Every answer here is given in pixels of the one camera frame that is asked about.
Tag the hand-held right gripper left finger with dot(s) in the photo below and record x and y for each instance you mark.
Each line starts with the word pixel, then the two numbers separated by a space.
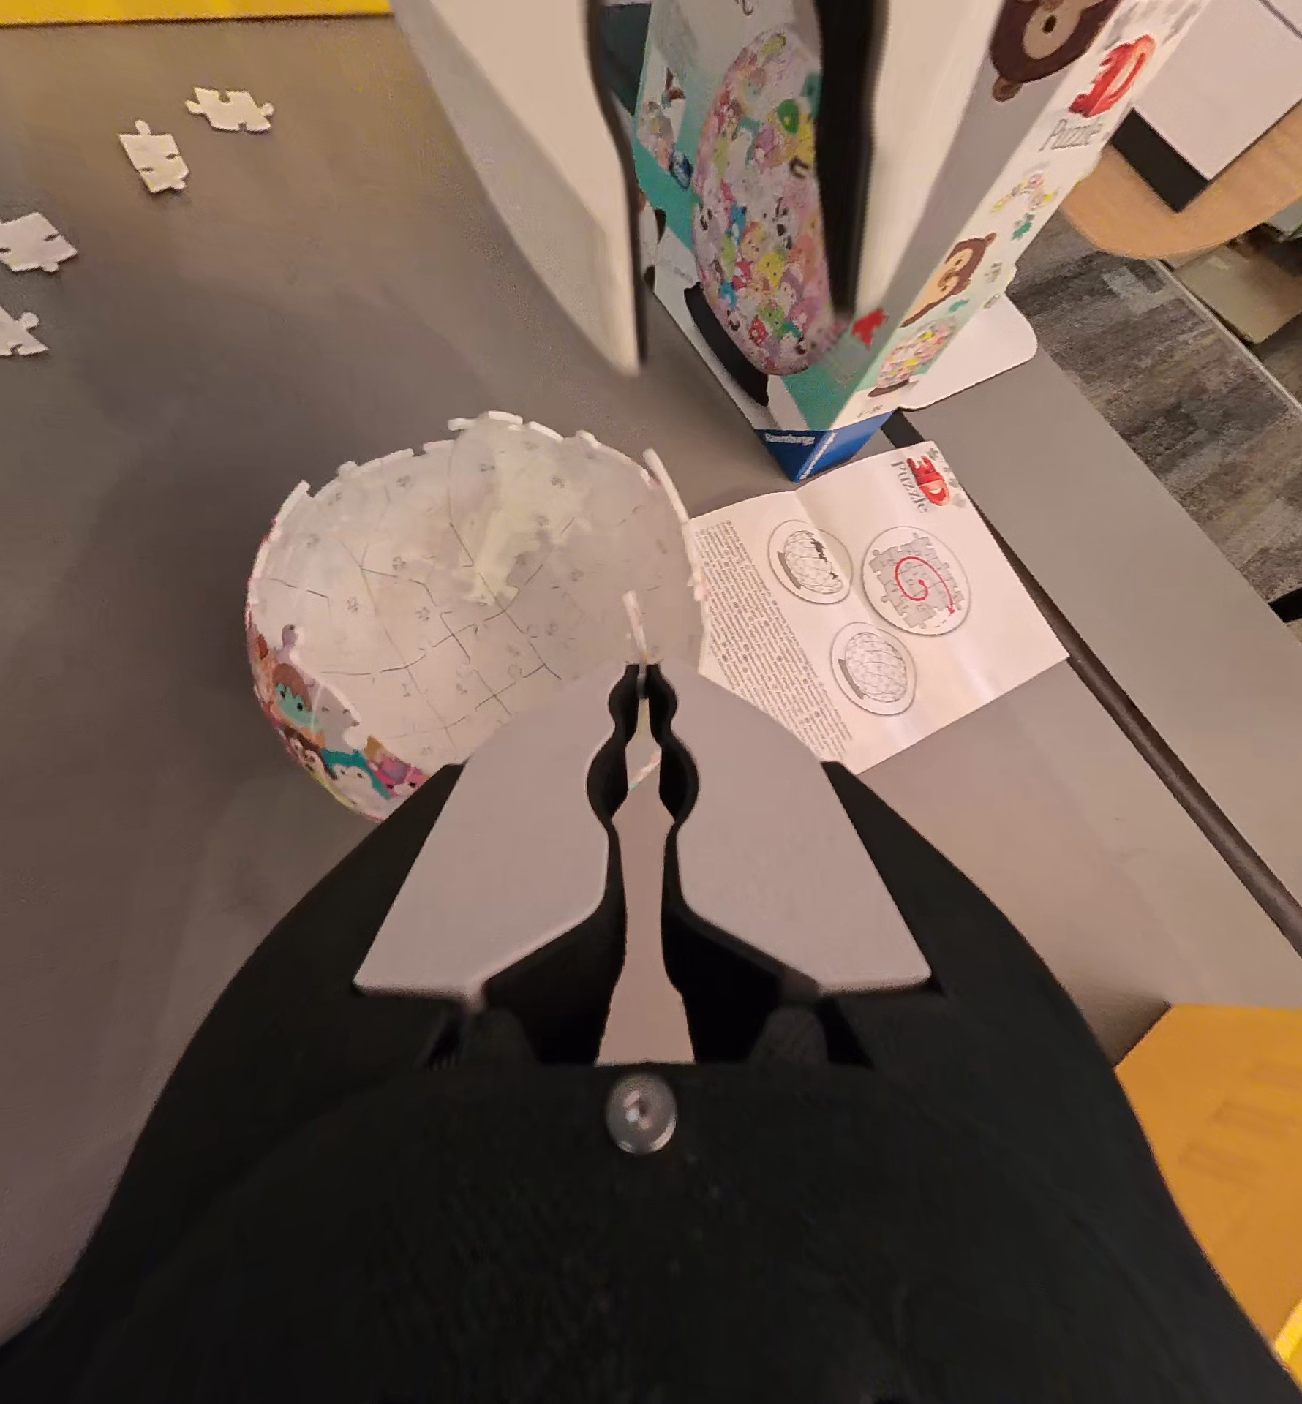
pixel 497 868

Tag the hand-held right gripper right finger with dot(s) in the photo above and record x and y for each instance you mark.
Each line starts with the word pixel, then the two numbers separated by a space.
pixel 793 868

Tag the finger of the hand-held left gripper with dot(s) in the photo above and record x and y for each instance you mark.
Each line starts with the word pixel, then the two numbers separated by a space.
pixel 529 110
pixel 925 110

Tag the colourful puzzle ball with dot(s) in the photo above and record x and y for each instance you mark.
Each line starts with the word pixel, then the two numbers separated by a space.
pixel 409 615

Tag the pile of white puzzle pieces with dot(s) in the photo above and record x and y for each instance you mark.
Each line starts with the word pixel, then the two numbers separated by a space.
pixel 26 242

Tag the colourful puzzle box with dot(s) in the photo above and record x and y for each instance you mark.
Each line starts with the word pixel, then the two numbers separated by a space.
pixel 739 199

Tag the folded instruction leaflet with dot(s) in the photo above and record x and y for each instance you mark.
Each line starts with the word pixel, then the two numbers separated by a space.
pixel 782 659

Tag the white sign stand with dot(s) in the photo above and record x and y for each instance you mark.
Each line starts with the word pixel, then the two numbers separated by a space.
pixel 991 351

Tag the white sign board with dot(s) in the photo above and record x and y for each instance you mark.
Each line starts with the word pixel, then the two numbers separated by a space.
pixel 1210 208

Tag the flattened cardboard sheets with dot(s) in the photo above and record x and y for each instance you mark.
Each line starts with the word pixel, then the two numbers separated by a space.
pixel 1242 292

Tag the yellow plastic bin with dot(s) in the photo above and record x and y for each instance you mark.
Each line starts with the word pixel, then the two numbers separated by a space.
pixel 1233 1152
pixel 167 9

